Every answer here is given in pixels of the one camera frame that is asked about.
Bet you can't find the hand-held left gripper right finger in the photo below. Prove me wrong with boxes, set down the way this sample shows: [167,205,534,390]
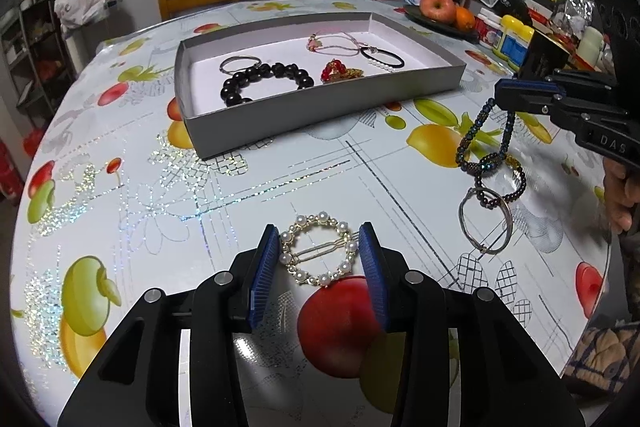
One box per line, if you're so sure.
[357,222,586,427]

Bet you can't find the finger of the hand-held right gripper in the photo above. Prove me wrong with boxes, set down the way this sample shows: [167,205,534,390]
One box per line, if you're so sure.
[495,97,561,114]
[494,78,566,98]

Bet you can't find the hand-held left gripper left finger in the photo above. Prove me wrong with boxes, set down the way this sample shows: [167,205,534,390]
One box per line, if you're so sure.
[57,223,281,427]

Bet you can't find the round pearl hair clip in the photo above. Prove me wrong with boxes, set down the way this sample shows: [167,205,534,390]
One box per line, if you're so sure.
[277,212,360,288]

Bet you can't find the sparkly dark bead bracelet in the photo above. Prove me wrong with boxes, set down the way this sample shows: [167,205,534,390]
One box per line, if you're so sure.
[456,99,518,172]

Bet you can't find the dark bracelet with gold beads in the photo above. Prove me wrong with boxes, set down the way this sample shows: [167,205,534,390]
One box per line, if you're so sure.
[475,154,527,208]

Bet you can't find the dark red bead bracelet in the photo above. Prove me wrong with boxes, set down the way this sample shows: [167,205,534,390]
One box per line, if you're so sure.
[465,184,523,210]

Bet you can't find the large silver bangle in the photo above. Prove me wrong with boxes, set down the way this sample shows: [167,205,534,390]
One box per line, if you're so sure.
[459,187,514,255]

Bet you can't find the black hair tie with pearls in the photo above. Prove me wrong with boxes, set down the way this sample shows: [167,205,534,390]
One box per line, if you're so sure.
[360,47,405,72]

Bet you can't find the grey shallow cardboard tray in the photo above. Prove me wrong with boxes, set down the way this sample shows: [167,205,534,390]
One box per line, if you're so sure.
[174,11,468,159]

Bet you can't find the pink cord bracelet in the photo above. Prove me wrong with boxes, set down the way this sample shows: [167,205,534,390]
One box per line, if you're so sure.
[306,32,373,55]

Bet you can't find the red bead charm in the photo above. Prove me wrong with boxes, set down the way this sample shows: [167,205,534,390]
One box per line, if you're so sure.
[321,61,366,85]

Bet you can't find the black bead bracelet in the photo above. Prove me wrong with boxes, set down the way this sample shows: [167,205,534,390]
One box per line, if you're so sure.
[220,63,316,108]

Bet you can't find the thin silver bangle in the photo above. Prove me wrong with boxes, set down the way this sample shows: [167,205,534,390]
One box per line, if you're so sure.
[219,55,263,75]

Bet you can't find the person's right hand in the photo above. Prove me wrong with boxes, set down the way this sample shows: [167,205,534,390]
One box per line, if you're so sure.
[602,157,640,235]

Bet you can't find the yellow cap bottle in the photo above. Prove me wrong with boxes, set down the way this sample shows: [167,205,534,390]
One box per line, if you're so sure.
[492,14,535,68]

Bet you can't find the fruit print tablecloth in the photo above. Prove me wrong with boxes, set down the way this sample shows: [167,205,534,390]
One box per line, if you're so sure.
[10,0,626,427]

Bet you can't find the dark fruit plate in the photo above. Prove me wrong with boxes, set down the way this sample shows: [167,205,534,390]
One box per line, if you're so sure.
[404,4,481,40]

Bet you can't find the red apple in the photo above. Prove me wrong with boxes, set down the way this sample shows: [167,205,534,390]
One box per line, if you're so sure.
[419,0,458,24]

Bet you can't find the patterned clothing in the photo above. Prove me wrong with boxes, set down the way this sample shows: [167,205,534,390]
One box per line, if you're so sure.
[562,322,640,400]

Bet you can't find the metal shelf rack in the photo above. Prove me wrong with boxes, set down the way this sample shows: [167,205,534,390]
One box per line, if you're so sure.
[0,0,71,128]

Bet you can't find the white plastic bag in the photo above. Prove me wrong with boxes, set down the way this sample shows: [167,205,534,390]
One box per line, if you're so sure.
[54,0,111,28]

